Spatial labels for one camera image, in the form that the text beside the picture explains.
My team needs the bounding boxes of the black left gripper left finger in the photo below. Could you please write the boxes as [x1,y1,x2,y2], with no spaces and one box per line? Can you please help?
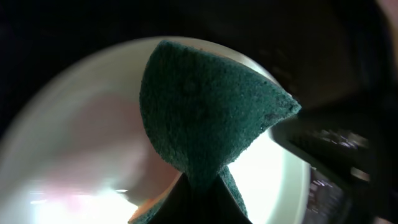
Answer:
[148,174,195,224]

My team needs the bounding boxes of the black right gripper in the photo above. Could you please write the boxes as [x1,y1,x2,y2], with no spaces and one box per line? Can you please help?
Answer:
[271,109,397,223]

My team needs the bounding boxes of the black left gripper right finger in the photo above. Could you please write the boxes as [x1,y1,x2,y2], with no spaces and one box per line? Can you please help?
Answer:
[198,176,251,224]

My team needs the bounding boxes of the green yellow sponge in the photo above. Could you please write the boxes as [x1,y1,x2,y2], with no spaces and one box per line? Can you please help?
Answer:
[131,40,301,223]

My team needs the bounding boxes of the light blue plate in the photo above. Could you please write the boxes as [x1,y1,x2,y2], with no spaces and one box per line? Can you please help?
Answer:
[1,37,310,223]

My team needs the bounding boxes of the round black tray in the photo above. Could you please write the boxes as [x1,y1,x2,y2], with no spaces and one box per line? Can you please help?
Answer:
[1,0,394,131]

